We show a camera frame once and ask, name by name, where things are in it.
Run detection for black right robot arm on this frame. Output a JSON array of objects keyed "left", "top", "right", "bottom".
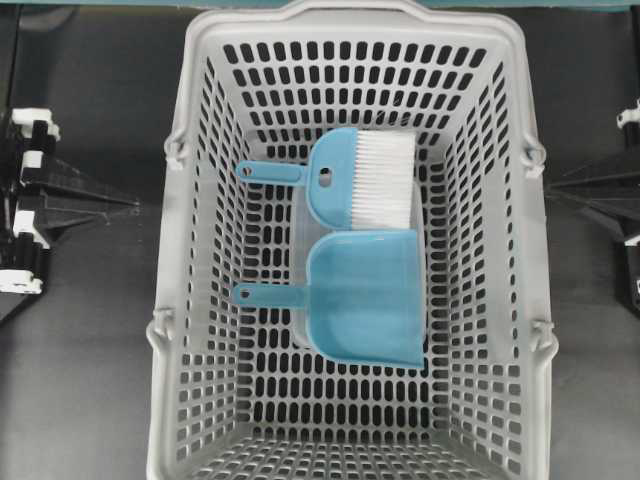
[{"left": 545, "top": 106, "right": 639, "bottom": 312}]

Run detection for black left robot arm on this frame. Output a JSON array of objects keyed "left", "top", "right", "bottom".
[{"left": 1, "top": 108, "right": 140, "bottom": 321}]

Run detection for blue plastic dustpan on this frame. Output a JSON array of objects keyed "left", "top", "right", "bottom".
[{"left": 232, "top": 229, "right": 426, "bottom": 369}]

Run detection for grey plastic shopping basket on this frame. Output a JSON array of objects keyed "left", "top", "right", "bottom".
[{"left": 146, "top": 1, "right": 558, "bottom": 479}]

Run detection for blue hand brush white bristles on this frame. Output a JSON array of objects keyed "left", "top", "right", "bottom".
[{"left": 236, "top": 127, "right": 416, "bottom": 230}]

